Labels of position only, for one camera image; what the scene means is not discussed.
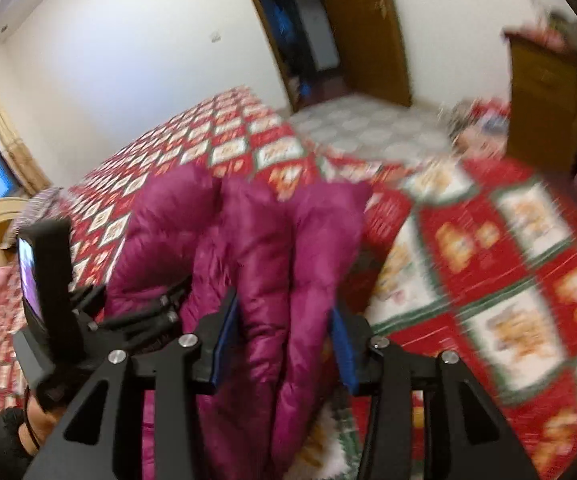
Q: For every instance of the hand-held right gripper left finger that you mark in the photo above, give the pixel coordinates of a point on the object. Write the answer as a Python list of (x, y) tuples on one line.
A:
[(223, 340)]

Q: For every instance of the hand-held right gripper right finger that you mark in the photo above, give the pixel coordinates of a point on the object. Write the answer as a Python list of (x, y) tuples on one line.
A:
[(344, 350)]

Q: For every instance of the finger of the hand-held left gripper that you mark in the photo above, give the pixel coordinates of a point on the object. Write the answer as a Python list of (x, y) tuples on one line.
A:
[(156, 332), (138, 312)]

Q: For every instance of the magenta down jacket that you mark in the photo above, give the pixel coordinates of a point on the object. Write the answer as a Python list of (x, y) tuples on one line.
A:
[(268, 285)]

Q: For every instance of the striped pillow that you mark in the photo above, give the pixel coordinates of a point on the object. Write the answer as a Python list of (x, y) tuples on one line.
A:
[(38, 215)]

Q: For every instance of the red checked bear bedspread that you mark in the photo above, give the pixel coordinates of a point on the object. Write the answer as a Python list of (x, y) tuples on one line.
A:
[(468, 260)]

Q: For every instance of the beige floral curtain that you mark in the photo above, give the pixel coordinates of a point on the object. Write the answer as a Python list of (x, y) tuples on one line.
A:
[(8, 130)]

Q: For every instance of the colourful clutter pile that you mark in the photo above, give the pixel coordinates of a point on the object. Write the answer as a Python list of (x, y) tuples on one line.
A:
[(478, 125)]

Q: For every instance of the wooden door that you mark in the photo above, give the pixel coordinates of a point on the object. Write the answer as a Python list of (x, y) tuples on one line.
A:
[(363, 35)]

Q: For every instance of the wooden cabinet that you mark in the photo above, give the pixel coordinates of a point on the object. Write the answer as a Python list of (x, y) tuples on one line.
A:
[(543, 105)]

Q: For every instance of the wooden door frame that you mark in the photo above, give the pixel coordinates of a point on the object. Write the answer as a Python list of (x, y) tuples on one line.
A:
[(268, 30)]

